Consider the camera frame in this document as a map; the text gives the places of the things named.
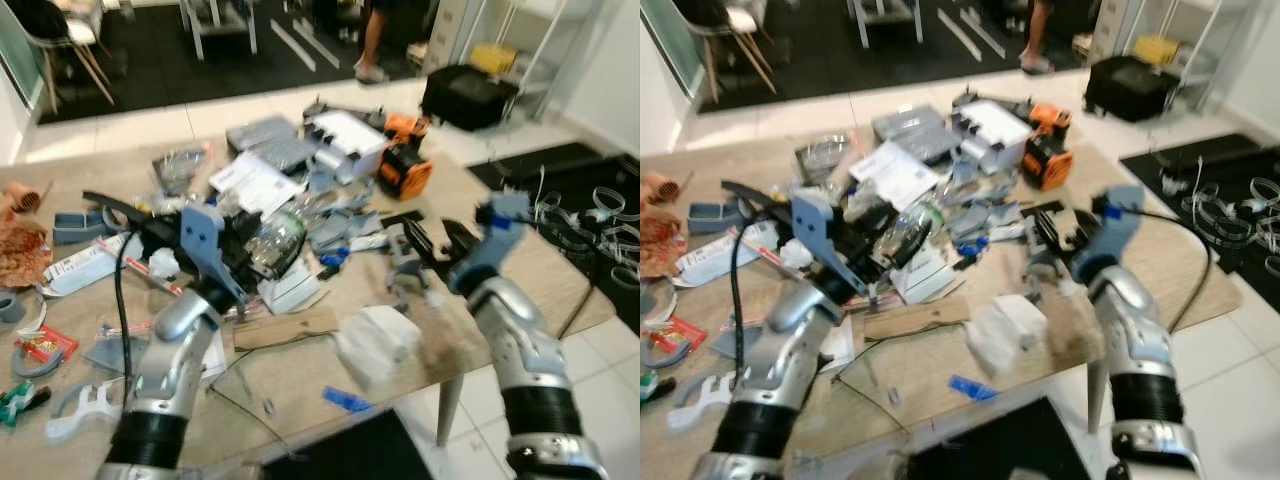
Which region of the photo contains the grey plastic case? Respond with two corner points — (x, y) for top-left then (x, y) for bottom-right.
(872, 105), (946, 141)
(245, 138), (319, 176)
(225, 115), (301, 151)
(895, 125), (966, 166)

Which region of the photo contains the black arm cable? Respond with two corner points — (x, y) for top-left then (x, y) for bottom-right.
(728, 230), (761, 386)
(1100, 205), (1216, 336)
(478, 205), (606, 341)
(113, 228), (146, 401)

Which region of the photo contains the white plastic bracket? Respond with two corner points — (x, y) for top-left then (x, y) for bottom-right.
(45, 380), (123, 443)
(668, 372), (736, 431)

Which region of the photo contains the chair with wooden legs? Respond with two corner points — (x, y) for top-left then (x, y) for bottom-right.
(672, 0), (779, 101)
(8, 0), (116, 113)

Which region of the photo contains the blue grey plastic part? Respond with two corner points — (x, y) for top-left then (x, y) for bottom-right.
(310, 205), (376, 251)
(950, 195), (1016, 241)
(688, 200), (746, 233)
(52, 208), (126, 246)

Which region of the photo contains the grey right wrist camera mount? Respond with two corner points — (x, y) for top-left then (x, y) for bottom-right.
(447, 192), (533, 296)
(1072, 185), (1148, 286)

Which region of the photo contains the large black taped floor mat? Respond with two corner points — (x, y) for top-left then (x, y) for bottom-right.
(35, 0), (441, 126)
(700, 0), (1096, 113)

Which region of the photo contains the standing person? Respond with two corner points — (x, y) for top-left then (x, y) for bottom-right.
(352, 0), (399, 86)
(1018, 0), (1058, 76)

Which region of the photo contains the brown crumpled paper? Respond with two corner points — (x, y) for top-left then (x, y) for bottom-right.
(640, 205), (686, 281)
(0, 215), (51, 291)

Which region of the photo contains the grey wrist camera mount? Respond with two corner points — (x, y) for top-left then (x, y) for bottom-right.
(790, 190), (861, 296)
(1072, 185), (1148, 286)
(447, 192), (533, 296)
(180, 203), (248, 309)

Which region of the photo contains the grey curved plastic arc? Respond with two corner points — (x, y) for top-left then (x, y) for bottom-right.
(10, 345), (63, 379)
(645, 335), (691, 369)

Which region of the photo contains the white paper sheet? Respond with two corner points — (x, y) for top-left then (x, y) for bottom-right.
(848, 140), (941, 209)
(208, 150), (301, 216)

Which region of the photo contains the small black floor mat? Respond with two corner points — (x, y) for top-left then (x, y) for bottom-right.
(1120, 133), (1280, 286)
(468, 142), (641, 331)

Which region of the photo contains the orange black power tool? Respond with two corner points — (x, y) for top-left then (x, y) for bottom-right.
(1030, 103), (1073, 136)
(385, 112), (431, 141)

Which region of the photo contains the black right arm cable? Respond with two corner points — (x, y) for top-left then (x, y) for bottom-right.
(478, 205), (606, 341)
(1100, 205), (1216, 336)

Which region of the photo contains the green handled tool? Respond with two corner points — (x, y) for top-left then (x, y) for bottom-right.
(0, 382), (51, 429)
(640, 370), (676, 406)

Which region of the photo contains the clear plastic bag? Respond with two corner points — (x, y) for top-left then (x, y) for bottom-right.
(795, 135), (856, 186)
(152, 145), (211, 196)

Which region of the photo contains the orange brown round object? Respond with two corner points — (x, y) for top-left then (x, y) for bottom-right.
(640, 170), (681, 206)
(0, 182), (43, 216)

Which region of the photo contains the clear plastic bottle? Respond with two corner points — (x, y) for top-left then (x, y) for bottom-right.
(248, 208), (309, 279)
(868, 200), (946, 266)

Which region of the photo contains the blue flat piece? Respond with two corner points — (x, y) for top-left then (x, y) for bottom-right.
(948, 375), (999, 401)
(322, 387), (373, 413)

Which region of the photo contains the white table frame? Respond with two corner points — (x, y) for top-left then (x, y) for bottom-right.
(848, 0), (926, 49)
(180, 0), (259, 61)

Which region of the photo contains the brown cardboard strip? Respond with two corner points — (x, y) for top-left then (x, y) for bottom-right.
(862, 295), (971, 341)
(232, 305), (341, 351)

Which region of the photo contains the black rubbish bin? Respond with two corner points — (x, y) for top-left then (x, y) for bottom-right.
(258, 408), (436, 480)

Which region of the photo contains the red flat pack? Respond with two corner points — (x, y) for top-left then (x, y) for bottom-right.
(650, 315), (709, 356)
(15, 325), (79, 366)

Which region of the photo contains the white printed package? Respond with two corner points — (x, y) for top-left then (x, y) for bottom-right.
(675, 222), (791, 286)
(40, 232), (146, 298)

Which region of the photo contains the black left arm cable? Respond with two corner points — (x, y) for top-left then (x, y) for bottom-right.
(728, 230), (761, 386)
(113, 228), (146, 401)

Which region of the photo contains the white shelf rack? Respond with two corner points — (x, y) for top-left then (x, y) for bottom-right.
(1090, 0), (1261, 111)
(430, 0), (606, 121)

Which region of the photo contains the white booklet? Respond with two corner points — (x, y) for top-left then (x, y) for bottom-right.
(890, 245), (956, 306)
(258, 262), (323, 316)

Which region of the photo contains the grey table leg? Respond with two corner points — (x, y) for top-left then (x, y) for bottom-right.
(437, 375), (466, 446)
(1088, 360), (1111, 431)

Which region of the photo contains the white device box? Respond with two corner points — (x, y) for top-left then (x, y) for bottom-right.
(305, 108), (391, 186)
(950, 98), (1036, 176)

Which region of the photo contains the yellow box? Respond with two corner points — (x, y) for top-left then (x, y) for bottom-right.
(470, 42), (519, 76)
(1133, 35), (1181, 69)

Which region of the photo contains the black bag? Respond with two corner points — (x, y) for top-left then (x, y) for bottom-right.
(420, 65), (521, 133)
(1083, 55), (1181, 123)

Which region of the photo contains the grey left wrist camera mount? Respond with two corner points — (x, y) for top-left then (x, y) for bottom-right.
(790, 190), (861, 296)
(180, 203), (248, 309)

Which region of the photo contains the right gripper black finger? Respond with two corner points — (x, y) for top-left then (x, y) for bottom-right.
(1035, 210), (1073, 263)
(1065, 205), (1101, 246)
(440, 216), (481, 259)
(403, 218), (448, 273)

